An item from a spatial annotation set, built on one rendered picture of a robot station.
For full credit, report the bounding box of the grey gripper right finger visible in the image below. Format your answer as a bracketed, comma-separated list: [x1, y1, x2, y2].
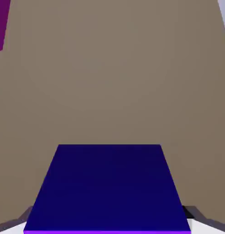
[181, 205, 225, 234]

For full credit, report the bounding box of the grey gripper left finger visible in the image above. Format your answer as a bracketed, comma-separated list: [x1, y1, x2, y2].
[0, 206, 34, 234]

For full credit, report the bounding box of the small blue cube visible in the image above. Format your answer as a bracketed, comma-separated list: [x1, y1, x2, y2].
[23, 144, 191, 234]

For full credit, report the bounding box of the large purple box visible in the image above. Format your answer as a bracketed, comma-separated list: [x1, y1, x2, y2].
[0, 0, 11, 53]

